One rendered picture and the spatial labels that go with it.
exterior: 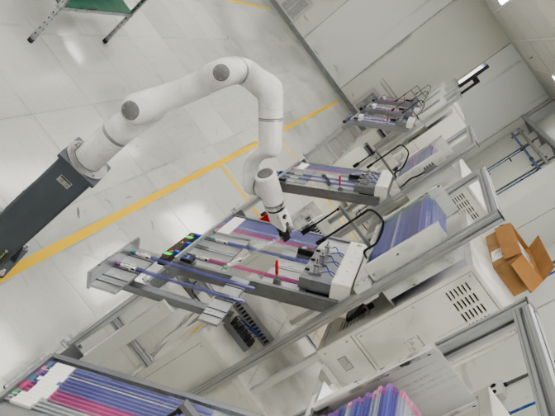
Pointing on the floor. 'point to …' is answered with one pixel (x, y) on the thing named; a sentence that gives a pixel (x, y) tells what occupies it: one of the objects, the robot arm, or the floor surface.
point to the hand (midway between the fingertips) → (284, 235)
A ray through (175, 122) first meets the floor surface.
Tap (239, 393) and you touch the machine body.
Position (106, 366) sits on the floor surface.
